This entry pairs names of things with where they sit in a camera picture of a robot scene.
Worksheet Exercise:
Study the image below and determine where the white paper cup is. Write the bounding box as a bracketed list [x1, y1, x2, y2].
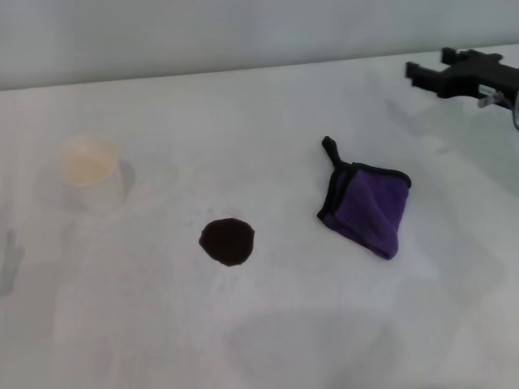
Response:
[55, 135, 127, 218]

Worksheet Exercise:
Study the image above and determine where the purple rag with black trim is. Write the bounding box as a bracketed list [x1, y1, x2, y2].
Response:
[316, 135, 413, 261]

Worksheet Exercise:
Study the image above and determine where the black water stain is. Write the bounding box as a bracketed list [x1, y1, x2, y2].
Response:
[198, 217, 257, 268]

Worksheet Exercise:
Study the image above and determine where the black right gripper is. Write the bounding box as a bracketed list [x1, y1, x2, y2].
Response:
[405, 47, 519, 100]

